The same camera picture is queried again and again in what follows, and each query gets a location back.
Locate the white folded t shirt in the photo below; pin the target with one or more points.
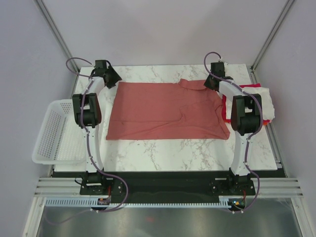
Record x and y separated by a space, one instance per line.
266 101

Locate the right aluminium frame post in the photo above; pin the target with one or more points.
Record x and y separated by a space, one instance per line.
272 33

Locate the red folded t shirt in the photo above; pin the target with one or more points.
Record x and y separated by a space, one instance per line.
227 105

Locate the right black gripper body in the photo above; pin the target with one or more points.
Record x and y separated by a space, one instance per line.
208 82

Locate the left aluminium frame post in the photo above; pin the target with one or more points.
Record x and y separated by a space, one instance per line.
53 27

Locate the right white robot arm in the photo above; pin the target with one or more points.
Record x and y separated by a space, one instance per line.
246 114

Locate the aluminium frame post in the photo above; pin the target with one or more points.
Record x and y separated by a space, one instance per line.
53 27
272 33

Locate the orange folded t shirt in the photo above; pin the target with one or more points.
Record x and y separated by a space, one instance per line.
265 122

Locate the white plastic basket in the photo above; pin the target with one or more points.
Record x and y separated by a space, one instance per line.
60 139

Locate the white cable duct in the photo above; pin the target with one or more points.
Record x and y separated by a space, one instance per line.
98 202

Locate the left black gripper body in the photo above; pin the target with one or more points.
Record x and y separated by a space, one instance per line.
113 77

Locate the pink t shirt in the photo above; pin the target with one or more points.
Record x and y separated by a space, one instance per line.
155 111

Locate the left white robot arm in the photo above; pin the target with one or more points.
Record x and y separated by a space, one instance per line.
87 111

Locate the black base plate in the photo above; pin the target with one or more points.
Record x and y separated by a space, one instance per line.
182 185

